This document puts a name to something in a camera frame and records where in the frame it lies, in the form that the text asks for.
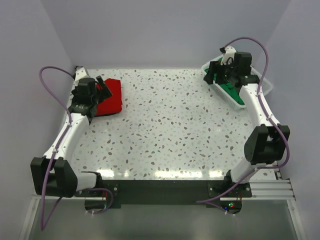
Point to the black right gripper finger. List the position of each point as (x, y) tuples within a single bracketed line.
[(220, 75), (209, 77)]

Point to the red folded t-shirt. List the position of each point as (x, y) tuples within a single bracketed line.
[(113, 104)]

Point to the green t-shirt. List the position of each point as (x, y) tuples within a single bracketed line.
[(228, 93)]

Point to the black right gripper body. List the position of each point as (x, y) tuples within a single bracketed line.
[(229, 72)]

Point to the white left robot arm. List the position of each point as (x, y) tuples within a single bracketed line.
[(52, 173)]

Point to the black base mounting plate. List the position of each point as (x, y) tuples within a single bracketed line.
[(164, 192)]

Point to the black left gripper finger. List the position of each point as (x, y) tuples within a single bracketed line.
[(103, 93), (100, 82)]

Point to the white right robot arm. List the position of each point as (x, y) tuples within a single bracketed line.
[(268, 140)]

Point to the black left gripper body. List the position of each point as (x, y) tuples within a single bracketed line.
[(75, 92)]

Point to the aluminium frame rail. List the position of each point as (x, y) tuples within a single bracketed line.
[(270, 214)]

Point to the white plastic basket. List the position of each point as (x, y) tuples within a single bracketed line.
[(266, 87)]

